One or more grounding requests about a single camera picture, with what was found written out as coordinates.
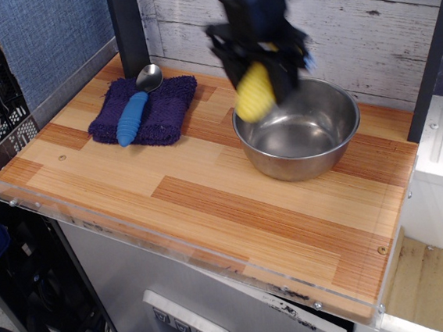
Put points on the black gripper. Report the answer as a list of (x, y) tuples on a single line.
[(257, 30)]

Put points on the yellow plastic corn cob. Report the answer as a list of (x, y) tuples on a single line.
[(255, 94)]

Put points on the purple towel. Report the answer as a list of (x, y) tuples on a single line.
[(162, 118)]

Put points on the blue handled metal spoon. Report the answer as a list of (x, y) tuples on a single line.
[(148, 80)]

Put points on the stainless steel bowl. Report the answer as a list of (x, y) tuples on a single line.
[(304, 136)]

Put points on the blue fabric panel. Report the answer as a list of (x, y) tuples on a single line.
[(49, 44)]

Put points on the clear acrylic table guard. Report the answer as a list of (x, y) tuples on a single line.
[(327, 242)]

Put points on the stainless steel cabinet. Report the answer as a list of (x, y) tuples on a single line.
[(120, 274)]

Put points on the dark grey vertical post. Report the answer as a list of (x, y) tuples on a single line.
[(130, 35)]

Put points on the dark right vertical post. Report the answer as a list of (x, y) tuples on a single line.
[(428, 81)]

